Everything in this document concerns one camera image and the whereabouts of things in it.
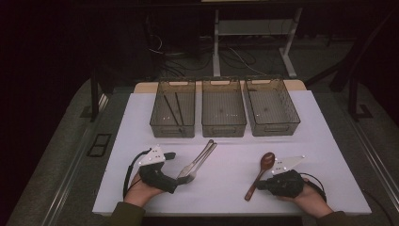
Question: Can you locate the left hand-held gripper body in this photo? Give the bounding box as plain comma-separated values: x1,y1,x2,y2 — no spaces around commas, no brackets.
138,144,179,194

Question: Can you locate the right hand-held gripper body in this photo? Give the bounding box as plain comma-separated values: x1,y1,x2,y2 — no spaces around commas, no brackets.
263,154,306,199

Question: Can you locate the brown wooden spoon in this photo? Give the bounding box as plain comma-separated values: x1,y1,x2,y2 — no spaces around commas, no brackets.
244,152,276,202

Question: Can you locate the metal fork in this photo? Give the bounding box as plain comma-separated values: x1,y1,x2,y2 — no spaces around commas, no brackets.
178,138,215,177
182,141,218,186

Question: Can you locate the black chopstick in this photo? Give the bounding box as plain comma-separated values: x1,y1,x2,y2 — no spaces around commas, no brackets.
174,91,185,127
163,93,183,127

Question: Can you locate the smoky clear plastic bin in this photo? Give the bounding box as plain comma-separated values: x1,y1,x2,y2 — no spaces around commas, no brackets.
150,78,197,139
243,76,301,137
200,78,247,138

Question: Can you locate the person's left hand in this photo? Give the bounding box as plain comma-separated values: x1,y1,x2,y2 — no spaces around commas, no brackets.
124,172,164,208

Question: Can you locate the person's right hand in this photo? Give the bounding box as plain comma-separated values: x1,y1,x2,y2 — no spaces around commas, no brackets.
277,178,333,219

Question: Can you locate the white board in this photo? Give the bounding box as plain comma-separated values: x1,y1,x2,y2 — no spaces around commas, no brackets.
92,89,373,218

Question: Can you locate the dark metal stand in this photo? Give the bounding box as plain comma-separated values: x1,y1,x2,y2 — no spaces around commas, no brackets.
328,8,399,122

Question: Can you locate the left hand-held gripper black cable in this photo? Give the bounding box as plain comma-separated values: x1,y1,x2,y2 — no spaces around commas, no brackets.
122,148,152,200

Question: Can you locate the hand-held gripper black cable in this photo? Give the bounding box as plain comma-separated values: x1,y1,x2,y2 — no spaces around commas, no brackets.
122,148,152,200
299,172,327,203

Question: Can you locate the right hand-held gripper black cable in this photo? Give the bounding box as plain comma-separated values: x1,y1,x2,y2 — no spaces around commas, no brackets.
299,172,327,203

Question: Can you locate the black floor socket frame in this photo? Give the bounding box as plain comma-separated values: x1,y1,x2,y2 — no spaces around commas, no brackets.
87,133,113,158

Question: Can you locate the metal floor rail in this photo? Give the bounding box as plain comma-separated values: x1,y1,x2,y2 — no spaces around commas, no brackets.
344,116,399,202
40,93,109,226

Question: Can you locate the bundle of floor cables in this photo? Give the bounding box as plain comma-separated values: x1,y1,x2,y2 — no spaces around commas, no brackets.
147,34,267,78

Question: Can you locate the white metal desk frame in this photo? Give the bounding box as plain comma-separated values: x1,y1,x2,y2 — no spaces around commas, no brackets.
212,8,304,79

